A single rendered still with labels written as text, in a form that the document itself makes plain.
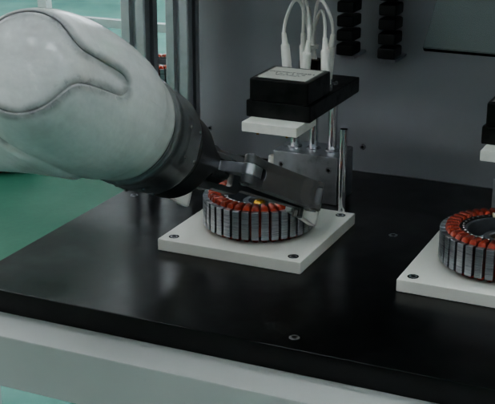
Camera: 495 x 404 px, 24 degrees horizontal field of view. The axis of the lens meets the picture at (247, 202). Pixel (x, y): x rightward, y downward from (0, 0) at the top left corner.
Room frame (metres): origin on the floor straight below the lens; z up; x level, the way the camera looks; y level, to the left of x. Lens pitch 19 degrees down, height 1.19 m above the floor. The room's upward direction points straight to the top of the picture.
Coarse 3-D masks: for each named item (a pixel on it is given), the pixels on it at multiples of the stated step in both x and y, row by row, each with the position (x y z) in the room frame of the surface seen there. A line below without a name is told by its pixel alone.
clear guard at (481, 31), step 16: (448, 0) 0.89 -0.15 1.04; (464, 0) 0.89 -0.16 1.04; (480, 0) 0.88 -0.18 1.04; (432, 16) 0.89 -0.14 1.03; (448, 16) 0.88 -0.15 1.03; (464, 16) 0.88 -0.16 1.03; (480, 16) 0.87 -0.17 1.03; (432, 32) 0.88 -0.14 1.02; (448, 32) 0.87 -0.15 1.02; (464, 32) 0.87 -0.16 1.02; (480, 32) 0.86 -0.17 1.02; (432, 48) 0.87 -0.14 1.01; (448, 48) 0.86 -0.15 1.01; (464, 48) 0.86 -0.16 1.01; (480, 48) 0.85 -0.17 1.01
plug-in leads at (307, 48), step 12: (288, 12) 1.23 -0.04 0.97; (324, 12) 1.22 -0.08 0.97; (312, 24) 1.26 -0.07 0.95; (324, 24) 1.21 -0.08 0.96; (300, 36) 1.24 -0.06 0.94; (312, 36) 1.26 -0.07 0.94; (324, 36) 1.21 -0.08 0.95; (288, 48) 1.22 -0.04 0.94; (300, 48) 1.24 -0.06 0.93; (312, 48) 1.26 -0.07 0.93; (324, 48) 1.20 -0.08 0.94; (288, 60) 1.22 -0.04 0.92; (300, 60) 1.24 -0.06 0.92; (312, 60) 1.26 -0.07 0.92; (324, 60) 1.20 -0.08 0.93
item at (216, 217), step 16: (208, 192) 1.09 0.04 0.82; (208, 208) 1.07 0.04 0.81; (224, 208) 1.05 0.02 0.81; (240, 208) 1.05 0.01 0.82; (256, 208) 1.05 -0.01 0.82; (272, 208) 1.05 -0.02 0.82; (208, 224) 1.07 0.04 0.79; (224, 224) 1.05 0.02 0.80; (240, 224) 1.05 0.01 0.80; (256, 224) 1.04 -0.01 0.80; (272, 224) 1.04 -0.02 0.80; (288, 224) 1.05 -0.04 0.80; (304, 224) 1.06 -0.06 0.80; (256, 240) 1.05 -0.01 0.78; (272, 240) 1.05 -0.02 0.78
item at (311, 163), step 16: (288, 144) 1.24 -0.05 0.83; (304, 144) 1.24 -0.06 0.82; (320, 144) 1.24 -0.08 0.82; (288, 160) 1.21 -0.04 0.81; (304, 160) 1.21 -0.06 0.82; (320, 160) 1.20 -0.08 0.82; (336, 160) 1.19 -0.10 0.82; (320, 176) 1.20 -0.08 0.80; (336, 176) 1.19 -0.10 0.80; (336, 192) 1.19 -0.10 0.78
